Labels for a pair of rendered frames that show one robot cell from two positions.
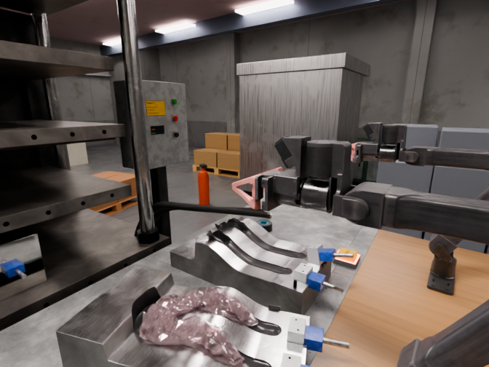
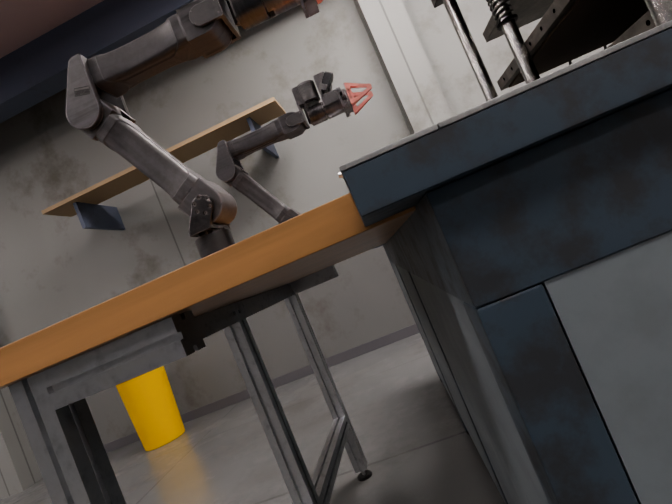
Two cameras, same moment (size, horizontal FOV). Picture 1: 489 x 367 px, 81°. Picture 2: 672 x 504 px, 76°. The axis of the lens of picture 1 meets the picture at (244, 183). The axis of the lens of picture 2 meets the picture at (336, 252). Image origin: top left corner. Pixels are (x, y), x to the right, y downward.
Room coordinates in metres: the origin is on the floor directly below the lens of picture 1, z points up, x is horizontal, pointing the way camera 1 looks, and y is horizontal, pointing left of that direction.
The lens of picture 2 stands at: (1.58, -0.86, 0.74)
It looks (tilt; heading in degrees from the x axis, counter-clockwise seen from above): 2 degrees up; 151
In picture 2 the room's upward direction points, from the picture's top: 23 degrees counter-clockwise
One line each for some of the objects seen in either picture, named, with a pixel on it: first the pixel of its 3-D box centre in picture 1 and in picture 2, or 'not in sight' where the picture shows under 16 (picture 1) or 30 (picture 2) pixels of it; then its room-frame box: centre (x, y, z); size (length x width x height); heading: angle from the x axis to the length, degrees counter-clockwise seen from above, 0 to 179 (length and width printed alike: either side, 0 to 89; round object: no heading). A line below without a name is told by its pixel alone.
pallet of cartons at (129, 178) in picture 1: (97, 194); not in sight; (3.73, 2.00, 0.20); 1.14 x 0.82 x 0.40; 152
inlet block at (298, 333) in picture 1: (317, 338); not in sight; (0.52, -0.16, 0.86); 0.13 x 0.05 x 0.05; 74
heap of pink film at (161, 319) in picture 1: (196, 315); not in sight; (0.55, 0.11, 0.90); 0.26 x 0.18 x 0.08; 74
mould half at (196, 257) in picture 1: (248, 253); not in sight; (0.89, -0.01, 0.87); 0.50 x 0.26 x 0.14; 56
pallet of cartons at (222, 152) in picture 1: (227, 153); not in sight; (6.09, 0.37, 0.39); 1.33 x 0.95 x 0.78; 55
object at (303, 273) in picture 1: (319, 282); not in sight; (0.69, -0.21, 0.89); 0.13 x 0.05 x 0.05; 56
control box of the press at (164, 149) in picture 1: (162, 223); not in sight; (1.45, 0.45, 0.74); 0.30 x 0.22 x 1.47; 146
